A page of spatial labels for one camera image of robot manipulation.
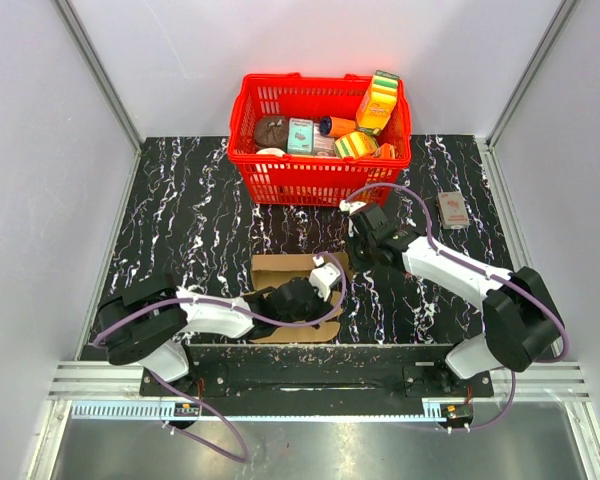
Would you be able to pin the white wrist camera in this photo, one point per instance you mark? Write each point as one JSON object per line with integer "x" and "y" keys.
{"x": 324, "y": 277}
{"x": 349, "y": 208}

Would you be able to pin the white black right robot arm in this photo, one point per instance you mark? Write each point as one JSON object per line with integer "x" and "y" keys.
{"x": 520, "y": 320}

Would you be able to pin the orange cylindrical can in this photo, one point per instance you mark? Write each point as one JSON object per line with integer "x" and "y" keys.
{"x": 335, "y": 127}

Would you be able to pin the pink white small box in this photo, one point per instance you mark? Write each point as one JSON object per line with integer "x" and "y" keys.
{"x": 323, "y": 146}

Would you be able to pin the aluminium frame post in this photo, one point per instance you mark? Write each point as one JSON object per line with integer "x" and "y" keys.
{"x": 78, "y": 32}
{"x": 541, "y": 53}

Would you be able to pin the small orange packet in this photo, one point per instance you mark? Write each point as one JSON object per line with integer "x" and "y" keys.
{"x": 385, "y": 151}

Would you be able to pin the left aluminium frame post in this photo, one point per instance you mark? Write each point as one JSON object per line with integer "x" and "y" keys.
{"x": 78, "y": 32}

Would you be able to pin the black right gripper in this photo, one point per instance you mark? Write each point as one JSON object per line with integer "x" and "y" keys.
{"x": 367, "y": 265}

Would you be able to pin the aluminium slotted rail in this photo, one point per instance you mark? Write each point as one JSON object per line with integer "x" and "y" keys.
{"x": 96, "y": 390}

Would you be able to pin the right aluminium frame post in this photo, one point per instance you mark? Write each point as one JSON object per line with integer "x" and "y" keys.
{"x": 541, "y": 53}

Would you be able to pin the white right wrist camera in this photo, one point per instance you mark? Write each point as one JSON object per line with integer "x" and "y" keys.
{"x": 349, "y": 208}

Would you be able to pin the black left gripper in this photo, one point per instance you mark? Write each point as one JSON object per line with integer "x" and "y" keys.
{"x": 321, "y": 304}

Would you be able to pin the tall orange sponge pack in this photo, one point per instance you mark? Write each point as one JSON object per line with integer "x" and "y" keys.
{"x": 377, "y": 103}

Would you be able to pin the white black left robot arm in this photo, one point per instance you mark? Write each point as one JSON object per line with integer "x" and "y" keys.
{"x": 138, "y": 324}

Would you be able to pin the teal white small box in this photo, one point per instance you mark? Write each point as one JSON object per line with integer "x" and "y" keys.
{"x": 300, "y": 136}

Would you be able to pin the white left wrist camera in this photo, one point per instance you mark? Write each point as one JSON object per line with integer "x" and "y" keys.
{"x": 324, "y": 277}

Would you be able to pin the brown cardboard box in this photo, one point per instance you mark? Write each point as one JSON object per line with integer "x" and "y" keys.
{"x": 272, "y": 270}

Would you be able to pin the red plastic shopping basket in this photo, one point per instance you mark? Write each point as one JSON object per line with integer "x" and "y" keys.
{"x": 310, "y": 180}

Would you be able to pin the white round lid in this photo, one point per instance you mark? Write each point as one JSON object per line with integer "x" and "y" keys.
{"x": 272, "y": 151}

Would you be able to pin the white Kamenoko sponge pack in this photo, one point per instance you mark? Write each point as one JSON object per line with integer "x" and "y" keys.
{"x": 452, "y": 210}

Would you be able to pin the yellow green sponge pack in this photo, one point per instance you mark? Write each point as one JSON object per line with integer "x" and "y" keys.
{"x": 355, "y": 145}

